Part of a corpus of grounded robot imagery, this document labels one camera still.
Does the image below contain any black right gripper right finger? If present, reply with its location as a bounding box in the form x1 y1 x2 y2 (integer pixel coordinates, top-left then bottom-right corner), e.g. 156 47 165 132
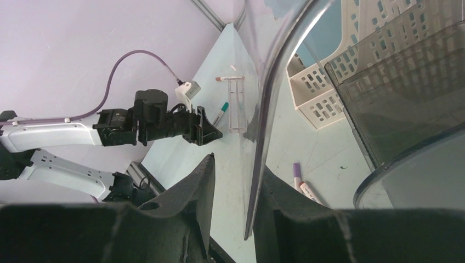
253 169 464 262

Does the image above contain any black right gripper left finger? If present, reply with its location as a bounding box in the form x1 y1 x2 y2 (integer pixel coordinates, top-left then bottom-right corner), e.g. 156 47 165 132
0 153 216 263

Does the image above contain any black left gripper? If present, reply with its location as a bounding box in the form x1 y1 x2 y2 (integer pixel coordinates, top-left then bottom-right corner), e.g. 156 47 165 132
166 105 223 146

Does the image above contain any clear grey drawer box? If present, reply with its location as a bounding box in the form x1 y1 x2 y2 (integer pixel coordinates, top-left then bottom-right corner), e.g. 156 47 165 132
238 1 464 237

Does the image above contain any white file organizer rack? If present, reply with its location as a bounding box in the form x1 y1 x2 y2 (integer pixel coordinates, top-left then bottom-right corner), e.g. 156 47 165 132
286 0 429 130

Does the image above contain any blue clipboard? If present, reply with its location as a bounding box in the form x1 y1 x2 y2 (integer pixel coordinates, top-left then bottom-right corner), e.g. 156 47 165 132
304 1 342 62

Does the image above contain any teal cap marker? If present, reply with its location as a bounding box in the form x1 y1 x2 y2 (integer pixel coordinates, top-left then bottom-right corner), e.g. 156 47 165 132
213 102 229 127

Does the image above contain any dark red cap marker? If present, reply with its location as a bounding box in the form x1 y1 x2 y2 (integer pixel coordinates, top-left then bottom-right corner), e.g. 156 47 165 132
299 181 322 205

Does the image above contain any brown cap marker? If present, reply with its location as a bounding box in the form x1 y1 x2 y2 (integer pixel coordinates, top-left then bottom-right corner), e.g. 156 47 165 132
215 76 245 82

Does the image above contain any purple cap marker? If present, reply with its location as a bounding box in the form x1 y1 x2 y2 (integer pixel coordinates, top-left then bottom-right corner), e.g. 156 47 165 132
293 162 303 193

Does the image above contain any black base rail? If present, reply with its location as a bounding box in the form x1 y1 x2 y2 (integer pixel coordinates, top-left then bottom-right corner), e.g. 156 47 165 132
128 159 234 262

